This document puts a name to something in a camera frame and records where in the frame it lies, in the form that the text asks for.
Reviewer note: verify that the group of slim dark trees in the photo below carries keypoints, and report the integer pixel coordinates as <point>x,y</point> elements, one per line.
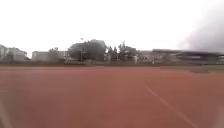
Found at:
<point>117,52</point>

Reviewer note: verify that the large dark green tree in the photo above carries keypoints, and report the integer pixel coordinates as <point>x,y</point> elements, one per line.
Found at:
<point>88,49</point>

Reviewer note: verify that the light pole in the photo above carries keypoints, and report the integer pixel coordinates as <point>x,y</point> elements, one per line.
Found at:
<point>82,50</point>

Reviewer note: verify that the small green tree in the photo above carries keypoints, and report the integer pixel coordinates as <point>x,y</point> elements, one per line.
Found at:
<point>53,54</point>

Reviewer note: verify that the pale low building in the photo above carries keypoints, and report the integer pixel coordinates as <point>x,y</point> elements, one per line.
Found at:
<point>40,55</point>

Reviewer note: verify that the long low building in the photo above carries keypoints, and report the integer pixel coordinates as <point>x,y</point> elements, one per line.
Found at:
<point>190,56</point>

